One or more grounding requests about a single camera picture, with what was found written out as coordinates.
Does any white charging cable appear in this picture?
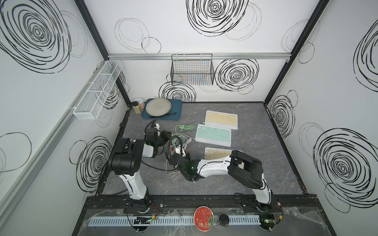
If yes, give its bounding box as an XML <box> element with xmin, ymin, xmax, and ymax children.
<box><xmin>165</xmin><ymin>137</ymin><xmax>193</xmax><ymax>179</ymax></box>

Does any yellow wireless keyboard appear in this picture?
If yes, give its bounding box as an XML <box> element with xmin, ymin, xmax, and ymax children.
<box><xmin>204</xmin><ymin>110</ymin><xmax>238</xmax><ymax>130</ymax></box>
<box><xmin>204</xmin><ymin>147</ymin><xmax>232</xmax><ymax>160</ymax></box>

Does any green charging cable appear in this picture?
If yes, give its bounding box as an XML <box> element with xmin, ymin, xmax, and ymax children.
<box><xmin>171</xmin><ymin>122</ymin><xmax>204</xmax><ymax>142</ymax></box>

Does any green wireless keyboard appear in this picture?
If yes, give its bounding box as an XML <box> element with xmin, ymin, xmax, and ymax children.
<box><xmin>195</xmin><ymin>124</ymin><xmax>231</xmax><ymax>147</ymax></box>

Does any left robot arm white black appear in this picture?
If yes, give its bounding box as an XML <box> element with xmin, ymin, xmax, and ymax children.
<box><xmin>108</xmin><ymin>119</ymin><xmax>172</xmax><ymax>207</ymax></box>

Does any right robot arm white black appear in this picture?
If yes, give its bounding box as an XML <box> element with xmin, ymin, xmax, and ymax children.
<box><xmin>165</xmin><ymin>135</ymin><xmax>272</xmax><ymax>206</ymax></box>

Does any black knife on tray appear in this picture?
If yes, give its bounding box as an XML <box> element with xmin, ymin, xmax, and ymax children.
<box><xmin>149</xmin><ymin>112</ymin><xmax>177</xmax><ymax>118</ymax></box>

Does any grey round plate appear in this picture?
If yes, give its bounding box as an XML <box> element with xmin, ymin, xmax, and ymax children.
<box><xmin>145</xmin><ymin>98</ymin><xmax>172</xmax><ymax>116</ymax></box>

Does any teal tray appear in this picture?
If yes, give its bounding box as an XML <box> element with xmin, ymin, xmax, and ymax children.
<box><xmin>141</xmin><ymin>98</ymin><xmax>182</xmax><ymax>121</ymax></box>

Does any red round emergency button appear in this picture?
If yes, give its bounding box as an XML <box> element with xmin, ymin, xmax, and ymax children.
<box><xmin>194</xmin><ymin>206</ymin><xmax>215</xmax><ymax>232</ymax></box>

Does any black round knob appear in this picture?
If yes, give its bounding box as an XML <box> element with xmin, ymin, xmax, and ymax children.
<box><xmin>219</xmin><ymin>214</ymin><xmax>230</xmax><ymax>227</ymax></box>

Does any white slotted cable duct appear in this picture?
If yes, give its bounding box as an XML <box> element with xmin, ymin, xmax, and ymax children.
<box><xmin>88</xmin><ymin>215</ymin><xmax>261</xmax><ymax>227</ymax></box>

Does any white wire wall shelf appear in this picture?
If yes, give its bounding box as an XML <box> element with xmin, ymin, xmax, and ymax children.
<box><xmin>73</xmin><ymin>61</ymin><xmax>123</xmax><ymax>120</ymax></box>

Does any black wire wall basket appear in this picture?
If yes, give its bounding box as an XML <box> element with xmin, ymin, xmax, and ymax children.
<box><xmin>170</xmin><ymin>54</ymin><xmax>215</xmax><ymax>86</ymax></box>

